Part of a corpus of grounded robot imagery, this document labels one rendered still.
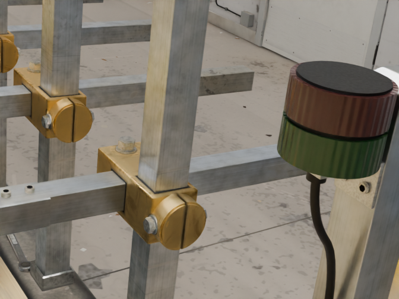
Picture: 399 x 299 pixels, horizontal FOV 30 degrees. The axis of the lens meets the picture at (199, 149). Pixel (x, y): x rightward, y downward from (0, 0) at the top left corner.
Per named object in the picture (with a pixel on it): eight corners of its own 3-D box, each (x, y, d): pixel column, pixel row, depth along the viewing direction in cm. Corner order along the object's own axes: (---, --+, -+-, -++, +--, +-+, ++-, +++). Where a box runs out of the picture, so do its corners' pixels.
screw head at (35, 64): (41, 66, 96) (41, 57, 95) (47, 72, 94) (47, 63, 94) (25, 67, 95) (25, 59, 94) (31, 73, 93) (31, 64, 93)
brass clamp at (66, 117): (53, 100, 99) (54, 64, 97) (96, 140, 89) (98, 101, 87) (8, 105, 96) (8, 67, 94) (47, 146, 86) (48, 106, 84)
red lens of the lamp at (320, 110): (339, 92, 46) (347, 58, 45) (412, 129, 41) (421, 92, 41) (262, 101, 43) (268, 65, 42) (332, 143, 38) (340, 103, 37)
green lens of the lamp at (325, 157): (332, 129, 47) (339, 96, 46) (402, 169, 42) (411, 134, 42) (256, 141, 44) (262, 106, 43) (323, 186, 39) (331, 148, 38)
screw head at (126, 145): (130, 144, 77) (131, 133, 77) (139, 152, 76) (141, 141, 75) (112, 146, 76) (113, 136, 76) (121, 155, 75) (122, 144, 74)
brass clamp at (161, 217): (141, 182, 81) (145, 139, 79) (208, 244, 71) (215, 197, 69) (89, 191, 77) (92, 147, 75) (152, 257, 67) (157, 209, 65)
